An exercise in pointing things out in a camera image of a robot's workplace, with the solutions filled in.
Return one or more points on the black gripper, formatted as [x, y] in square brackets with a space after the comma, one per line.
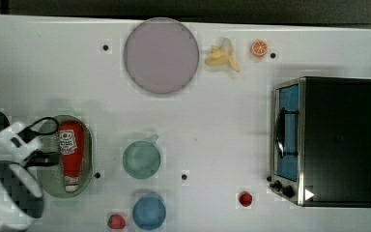
[44, 159]

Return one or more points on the red ketchup bottle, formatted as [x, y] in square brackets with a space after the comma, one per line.
[71, 143]

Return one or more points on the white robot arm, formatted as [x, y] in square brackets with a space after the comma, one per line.
[21, 194]

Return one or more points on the green oval strainer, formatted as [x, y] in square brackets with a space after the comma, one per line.
[52, 177]

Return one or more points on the green mug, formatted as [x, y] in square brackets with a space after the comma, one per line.
[142, 159]

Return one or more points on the blue bowl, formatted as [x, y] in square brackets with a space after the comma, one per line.
[149, 212]

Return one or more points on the grey round plate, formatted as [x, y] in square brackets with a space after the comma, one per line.
[161, 55]

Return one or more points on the peeled toy banana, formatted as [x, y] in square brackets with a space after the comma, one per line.
[222, 55]

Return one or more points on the red toy strawberry near oven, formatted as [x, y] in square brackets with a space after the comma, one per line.
[245, 199]

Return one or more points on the toy orange half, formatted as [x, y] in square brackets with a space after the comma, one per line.
[259, 48]

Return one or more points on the black toaster oven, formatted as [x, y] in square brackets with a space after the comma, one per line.
[321, 142]

